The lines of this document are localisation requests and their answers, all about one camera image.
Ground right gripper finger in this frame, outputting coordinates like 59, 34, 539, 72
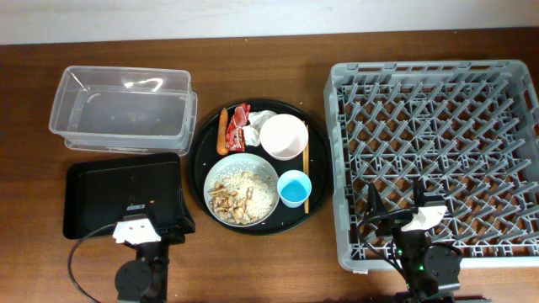
413, 179, 445, 207
366, 183, 386, 215

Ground grey plate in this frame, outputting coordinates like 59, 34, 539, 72
202, 153, 280, 228

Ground blue plastic cup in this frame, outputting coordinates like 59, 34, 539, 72
277, 170, 312, 208

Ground wooden chopstick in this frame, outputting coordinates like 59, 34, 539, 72
302, 137, 310, 214

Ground orange carrot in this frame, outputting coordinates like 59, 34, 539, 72
216, 108, 228, 156

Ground red snack wrapper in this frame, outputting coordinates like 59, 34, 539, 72
226, 103, 250, 152

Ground white bowl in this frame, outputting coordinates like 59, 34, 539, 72
259, 114, 309, 161

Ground white tissue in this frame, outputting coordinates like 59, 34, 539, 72
243, 110, 275, 146

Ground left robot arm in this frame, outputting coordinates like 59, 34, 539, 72
113, 197, 195, 302

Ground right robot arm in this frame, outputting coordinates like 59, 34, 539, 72
360, 181, 463, 302

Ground grey dishwasher rack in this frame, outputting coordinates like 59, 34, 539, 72
323, 60, 538, 274

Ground black rectangular tray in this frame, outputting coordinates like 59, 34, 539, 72
63, 152, 184, 240

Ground rice and peanut shells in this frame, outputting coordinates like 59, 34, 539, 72
206, 171, 278, 226

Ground clear plastic bin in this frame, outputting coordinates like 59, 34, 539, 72
49, 66, 197, 156

